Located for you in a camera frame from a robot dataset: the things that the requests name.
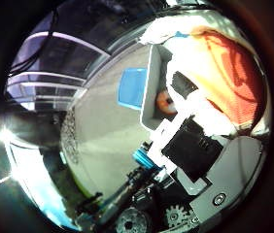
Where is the white egg toy yellow centre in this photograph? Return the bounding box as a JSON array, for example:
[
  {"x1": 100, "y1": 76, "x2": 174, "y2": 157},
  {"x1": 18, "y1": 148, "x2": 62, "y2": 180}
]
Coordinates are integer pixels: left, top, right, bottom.
[{"x1": 155, "y1": 89, "x2": 179, "y2": 116}]

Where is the blue table mat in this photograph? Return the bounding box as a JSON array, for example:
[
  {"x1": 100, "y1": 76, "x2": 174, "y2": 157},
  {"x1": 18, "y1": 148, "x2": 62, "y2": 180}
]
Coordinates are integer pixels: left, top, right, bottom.
[{"x1": 117, "y1": 67, "x2": 149, "y2": 111}]

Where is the white rectangular container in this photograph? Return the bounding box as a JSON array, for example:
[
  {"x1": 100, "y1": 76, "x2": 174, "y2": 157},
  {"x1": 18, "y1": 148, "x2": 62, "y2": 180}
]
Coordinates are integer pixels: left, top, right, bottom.
[{"x1": 139, "y1": 43, "x2": 184, "y2": 132}]

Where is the white window railing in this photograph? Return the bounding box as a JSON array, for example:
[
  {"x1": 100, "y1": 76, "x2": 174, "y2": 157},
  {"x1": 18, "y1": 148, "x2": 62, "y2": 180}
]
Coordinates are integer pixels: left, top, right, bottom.
[{"x1": 5, "y1": 30, "x2": 111, "y2": 111}]

